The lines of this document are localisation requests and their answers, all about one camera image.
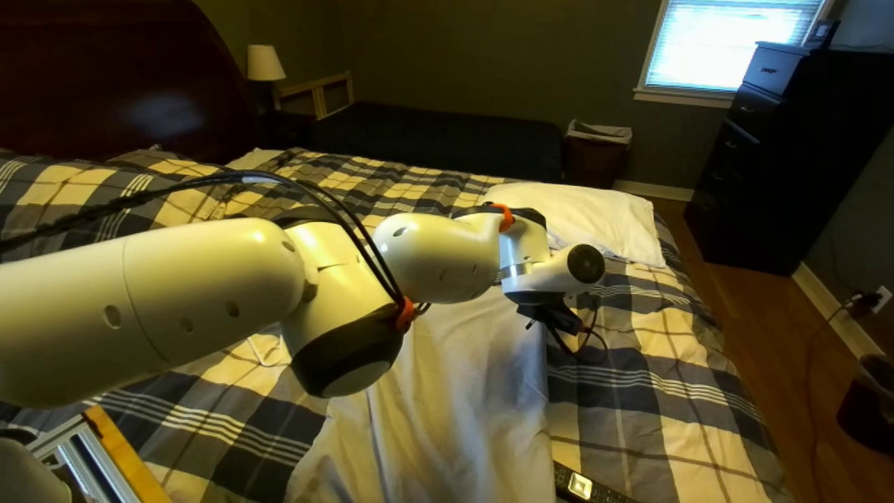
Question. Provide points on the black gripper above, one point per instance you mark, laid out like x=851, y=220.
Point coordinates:
x=540, y=312

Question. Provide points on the light grey pillow case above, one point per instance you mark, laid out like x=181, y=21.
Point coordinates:
x=465, y=409

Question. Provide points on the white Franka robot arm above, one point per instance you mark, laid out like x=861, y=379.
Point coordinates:
x=185, y=290

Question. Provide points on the white pillow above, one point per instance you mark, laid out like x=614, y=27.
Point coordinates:
x=604, y=220

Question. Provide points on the wooden board edge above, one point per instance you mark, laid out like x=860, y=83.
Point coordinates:
x=129, y=456

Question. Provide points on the plaid pillow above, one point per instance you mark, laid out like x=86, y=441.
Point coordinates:
x=57, y=192

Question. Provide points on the plaid bed comforter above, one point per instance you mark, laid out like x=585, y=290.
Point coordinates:
x=653, y=393

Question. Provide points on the small dark waste bin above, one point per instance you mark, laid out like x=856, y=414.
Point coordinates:
x=596, y=158

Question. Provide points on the black remote control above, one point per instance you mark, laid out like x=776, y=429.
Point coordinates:
x=579, y=485

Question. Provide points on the black dresser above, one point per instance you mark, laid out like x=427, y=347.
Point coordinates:
x=791, y=168

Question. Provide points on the wooden open shelf nightstand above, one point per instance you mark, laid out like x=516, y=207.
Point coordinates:
x=316, y=98

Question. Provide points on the grey box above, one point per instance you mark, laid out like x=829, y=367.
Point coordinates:
x=779, y=68

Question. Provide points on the dark object on floor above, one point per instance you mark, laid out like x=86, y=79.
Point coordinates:
x=871, y=409

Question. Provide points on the table lamp with shade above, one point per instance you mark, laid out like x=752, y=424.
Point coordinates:
x=263, y=62

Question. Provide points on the dark wooden headboard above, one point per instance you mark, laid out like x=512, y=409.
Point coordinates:
x=94, y=86

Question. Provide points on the grey rounded object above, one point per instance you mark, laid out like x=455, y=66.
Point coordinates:
x=25, y=478

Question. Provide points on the bright window with frame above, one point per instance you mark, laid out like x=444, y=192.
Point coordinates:
x=729, y=44

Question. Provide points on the wall outlet with plug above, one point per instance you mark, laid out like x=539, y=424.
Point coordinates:
x=875, y=300

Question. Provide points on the teal metal frame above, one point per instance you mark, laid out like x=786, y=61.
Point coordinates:
x=80, y=462

